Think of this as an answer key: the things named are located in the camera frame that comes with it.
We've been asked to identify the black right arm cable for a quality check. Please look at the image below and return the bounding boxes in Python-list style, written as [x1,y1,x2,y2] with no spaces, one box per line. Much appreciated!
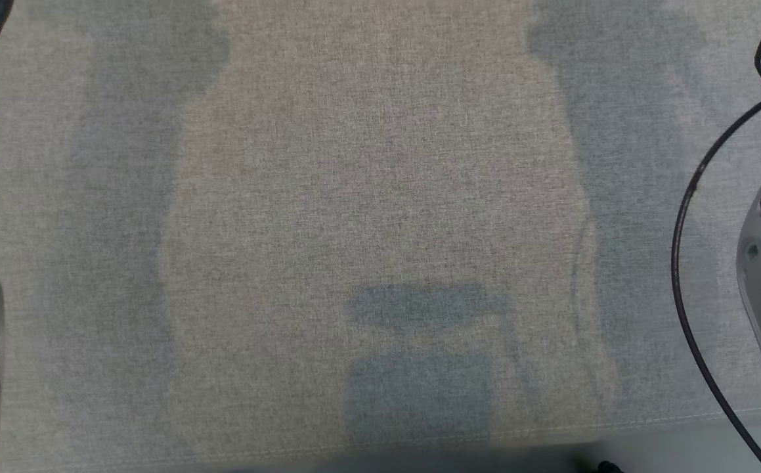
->
[672,20,761,473]

